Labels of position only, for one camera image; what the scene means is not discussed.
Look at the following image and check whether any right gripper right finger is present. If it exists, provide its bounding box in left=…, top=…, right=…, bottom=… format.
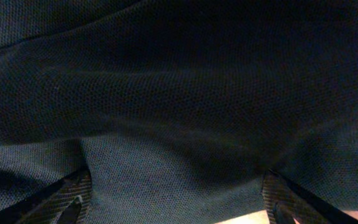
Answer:
left=262, top=170, right=358, bottom=224

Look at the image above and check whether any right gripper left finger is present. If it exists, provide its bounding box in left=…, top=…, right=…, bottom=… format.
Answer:
left=0, top=169, right=92, bottom=224

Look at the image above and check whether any black Sydrogen polo shirt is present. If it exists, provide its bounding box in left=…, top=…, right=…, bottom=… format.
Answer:
left=0, top=0, right=358, bottom=223

